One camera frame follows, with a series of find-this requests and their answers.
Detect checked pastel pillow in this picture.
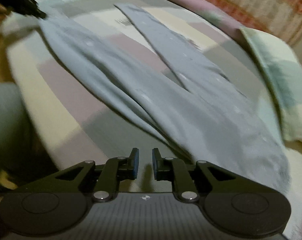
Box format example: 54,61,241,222
240,27,302,142

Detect checked patchwork bed sheet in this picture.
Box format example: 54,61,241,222
3,0,302,240

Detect grey patterned pyjama trousers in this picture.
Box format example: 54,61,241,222
39,3,290,193

